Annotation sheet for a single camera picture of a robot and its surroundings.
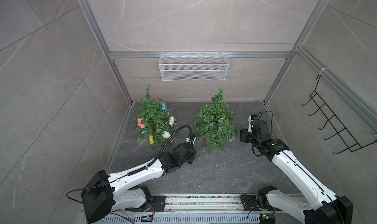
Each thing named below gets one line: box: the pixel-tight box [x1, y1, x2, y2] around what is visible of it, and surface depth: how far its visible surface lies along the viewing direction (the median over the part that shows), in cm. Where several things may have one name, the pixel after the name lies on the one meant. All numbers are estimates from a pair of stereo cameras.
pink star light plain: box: [137, 117, 146, 129], surface depth 75 cm
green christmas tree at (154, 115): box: [134, 83, 179, 150], surface depth 78 cm
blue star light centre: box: [161, 102, 167, 112], surface depth 81 cm
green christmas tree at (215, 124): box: [193, 87, 237, 153], surface depth 75 cm
